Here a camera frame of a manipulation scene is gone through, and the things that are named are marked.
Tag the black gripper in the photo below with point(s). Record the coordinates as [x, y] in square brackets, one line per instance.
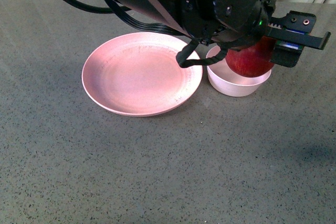
[238, 24]

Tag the red apple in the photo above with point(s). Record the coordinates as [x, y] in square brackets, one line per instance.
[253, 61]

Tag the pale pink bowl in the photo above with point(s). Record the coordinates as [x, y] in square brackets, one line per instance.
[227, 82]

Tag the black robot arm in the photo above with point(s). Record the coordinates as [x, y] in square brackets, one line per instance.
[168, 14]

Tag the pink plate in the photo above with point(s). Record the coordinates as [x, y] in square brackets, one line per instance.
[137, 75]

